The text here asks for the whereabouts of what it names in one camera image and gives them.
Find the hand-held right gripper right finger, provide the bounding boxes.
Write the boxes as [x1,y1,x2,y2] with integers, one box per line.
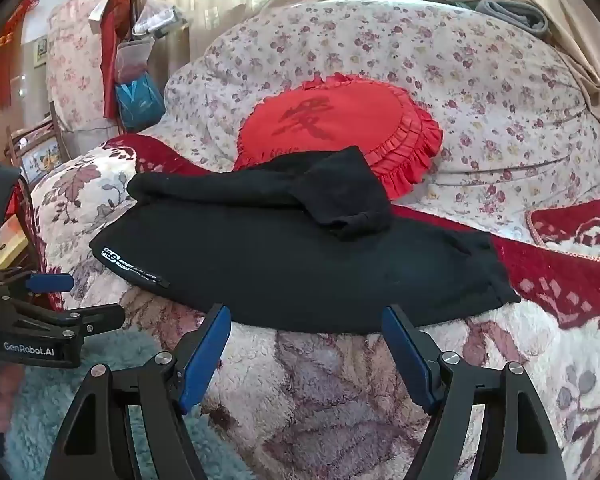
[381,304,568,480]

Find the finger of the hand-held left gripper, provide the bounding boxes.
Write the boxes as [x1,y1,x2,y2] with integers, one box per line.
[17,302,126,348]
[0,271,75,295]

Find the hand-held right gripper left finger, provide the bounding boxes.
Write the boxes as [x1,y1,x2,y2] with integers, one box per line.
[44,303,232,480]

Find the black pants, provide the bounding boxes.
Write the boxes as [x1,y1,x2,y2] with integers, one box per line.
[89,145,522,335]

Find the red and white plush blanket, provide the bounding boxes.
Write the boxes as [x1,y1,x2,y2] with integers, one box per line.
[27,132,600,480]

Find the teal shaggy rug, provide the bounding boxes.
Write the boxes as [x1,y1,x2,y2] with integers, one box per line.
[5,330,253,480]

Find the wooden chair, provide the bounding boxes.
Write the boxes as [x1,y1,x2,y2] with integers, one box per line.
[5,102,76,178]

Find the blue bag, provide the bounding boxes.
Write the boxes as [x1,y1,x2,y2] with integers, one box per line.
[115,77,165,133]

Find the floral furniture cover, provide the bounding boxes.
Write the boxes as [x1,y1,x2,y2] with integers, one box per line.
[46,0,131,133]

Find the clear plastic bag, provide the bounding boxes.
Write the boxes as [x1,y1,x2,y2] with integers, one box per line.
[114,37,156,86]

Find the floral quilt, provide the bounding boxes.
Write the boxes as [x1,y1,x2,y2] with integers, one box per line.
[142,0,600,261]

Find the red heart-shaped frilled pillow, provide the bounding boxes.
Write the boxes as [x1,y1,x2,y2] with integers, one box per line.
[233,73,445,199]

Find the red hanging bag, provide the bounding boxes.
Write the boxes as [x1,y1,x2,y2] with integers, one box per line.
[100,0,133,121]

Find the crumpled filled plastic bag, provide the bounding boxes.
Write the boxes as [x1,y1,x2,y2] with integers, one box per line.
[132,0,188,40]

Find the grey folded cloth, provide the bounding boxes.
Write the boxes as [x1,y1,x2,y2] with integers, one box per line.
[475,0,551,36]

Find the beige curtain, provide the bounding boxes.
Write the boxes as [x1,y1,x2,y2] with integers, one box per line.
[410,0,600,136]

